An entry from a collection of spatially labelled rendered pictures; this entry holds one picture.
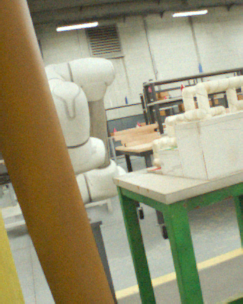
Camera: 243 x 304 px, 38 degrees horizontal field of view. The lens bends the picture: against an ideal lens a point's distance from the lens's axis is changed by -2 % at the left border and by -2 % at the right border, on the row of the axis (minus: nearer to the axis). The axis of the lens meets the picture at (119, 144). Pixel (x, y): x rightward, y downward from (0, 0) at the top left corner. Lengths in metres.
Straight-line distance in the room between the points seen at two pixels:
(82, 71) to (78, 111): 0.58
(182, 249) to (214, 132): 0.35
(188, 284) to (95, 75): 0.90
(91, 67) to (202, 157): 0.69
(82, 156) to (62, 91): 0.20
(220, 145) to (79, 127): 0.41
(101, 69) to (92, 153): 0.56
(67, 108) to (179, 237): 0.47
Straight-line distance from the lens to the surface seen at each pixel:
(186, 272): 1.07
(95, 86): 1.54
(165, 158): 1.26
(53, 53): 12.56
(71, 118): 0.95
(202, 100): 1.06
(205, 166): 1.04
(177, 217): 1.02
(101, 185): 1.80
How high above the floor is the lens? 1.14
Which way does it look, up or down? 3 degrees down
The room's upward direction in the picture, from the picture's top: 12 degrees counter-clockwise
